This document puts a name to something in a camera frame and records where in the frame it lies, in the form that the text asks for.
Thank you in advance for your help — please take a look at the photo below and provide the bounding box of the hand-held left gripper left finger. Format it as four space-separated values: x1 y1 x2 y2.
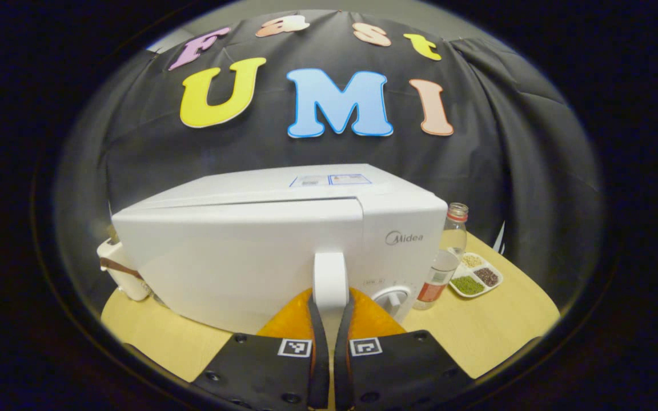
192 288 330 410

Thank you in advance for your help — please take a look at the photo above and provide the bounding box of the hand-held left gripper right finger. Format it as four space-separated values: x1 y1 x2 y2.
334 287 472 410

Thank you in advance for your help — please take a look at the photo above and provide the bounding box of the white microwave oven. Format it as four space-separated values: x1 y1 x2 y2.
111 164 448 335

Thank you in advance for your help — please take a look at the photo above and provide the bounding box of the clear plastic bottle red label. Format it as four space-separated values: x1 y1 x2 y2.
414 203 470 311

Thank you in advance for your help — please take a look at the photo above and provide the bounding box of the white divided dish of beans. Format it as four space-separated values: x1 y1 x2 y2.
449 253 503 299

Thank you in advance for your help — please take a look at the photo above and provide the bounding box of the white toaster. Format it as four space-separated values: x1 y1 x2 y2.
97 225 153 301

